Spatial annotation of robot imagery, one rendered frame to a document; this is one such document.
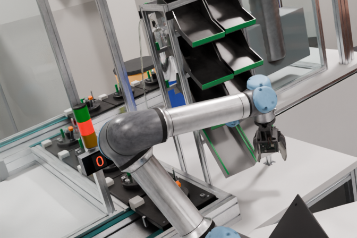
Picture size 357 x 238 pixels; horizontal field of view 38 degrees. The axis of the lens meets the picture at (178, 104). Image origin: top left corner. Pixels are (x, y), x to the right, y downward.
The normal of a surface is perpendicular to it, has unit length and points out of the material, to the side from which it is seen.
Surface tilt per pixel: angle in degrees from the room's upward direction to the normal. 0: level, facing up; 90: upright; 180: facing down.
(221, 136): 45
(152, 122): 56
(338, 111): 90
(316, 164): 0
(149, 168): 69
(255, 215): 0
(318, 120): 90
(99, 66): 90
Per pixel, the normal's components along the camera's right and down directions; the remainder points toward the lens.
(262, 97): 0.36, -0.18
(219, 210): 0.55, 0.17
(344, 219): -0.23, -0.91
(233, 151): 0.13, -0.48
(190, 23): -0.04, -0.73
